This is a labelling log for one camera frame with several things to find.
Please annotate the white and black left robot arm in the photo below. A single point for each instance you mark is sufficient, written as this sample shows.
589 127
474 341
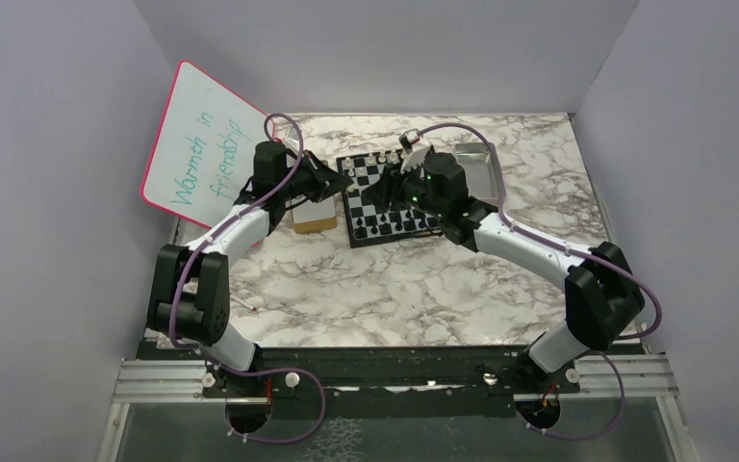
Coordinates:
190 294

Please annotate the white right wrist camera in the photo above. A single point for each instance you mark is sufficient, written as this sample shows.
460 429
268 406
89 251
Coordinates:
416 147

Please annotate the red capped marker pen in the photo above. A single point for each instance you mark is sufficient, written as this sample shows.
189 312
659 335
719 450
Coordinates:
243 303

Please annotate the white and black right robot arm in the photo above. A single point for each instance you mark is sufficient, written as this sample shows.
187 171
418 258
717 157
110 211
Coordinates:
601 300

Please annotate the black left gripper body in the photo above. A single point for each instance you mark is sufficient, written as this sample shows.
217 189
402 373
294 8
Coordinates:
300 184

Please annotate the black and white chessboard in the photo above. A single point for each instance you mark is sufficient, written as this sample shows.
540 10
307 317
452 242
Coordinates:
367 224

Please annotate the silver metal tin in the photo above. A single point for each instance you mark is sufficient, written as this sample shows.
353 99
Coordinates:
480 172

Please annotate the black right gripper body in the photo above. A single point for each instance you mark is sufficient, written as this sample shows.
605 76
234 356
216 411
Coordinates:
411 192

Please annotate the pink framed whiteboard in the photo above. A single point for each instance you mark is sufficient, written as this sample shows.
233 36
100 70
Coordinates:
203 152

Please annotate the aluminium extrusion rail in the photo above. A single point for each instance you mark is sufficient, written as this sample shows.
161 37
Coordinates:
643 376
161 381

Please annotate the right aluminium extrusion rail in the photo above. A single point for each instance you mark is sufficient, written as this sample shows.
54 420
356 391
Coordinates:
643 376

